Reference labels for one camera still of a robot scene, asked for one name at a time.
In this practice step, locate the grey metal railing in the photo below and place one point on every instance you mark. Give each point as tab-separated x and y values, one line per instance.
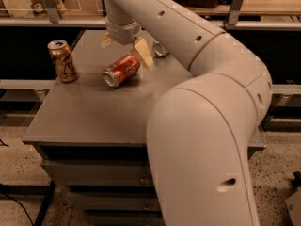
253	15

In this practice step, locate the top drawer knob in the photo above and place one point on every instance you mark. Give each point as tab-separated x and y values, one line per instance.
144	180

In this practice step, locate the gold brown soda can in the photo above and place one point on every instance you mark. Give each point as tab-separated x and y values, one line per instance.
60	53

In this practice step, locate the grey drawer cabinet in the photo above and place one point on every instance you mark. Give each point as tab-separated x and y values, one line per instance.
92	139

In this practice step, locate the red coke can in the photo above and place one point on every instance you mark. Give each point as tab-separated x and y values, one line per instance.
121	70

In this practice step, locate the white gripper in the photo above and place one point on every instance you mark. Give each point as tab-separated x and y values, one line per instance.
123	34

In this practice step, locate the white green soda can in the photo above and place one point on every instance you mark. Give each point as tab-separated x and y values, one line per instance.
159	50

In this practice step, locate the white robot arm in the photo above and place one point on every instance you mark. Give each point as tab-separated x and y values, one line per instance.
198	132

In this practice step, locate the grey box on floor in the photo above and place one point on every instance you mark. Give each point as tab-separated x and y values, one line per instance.
293	203

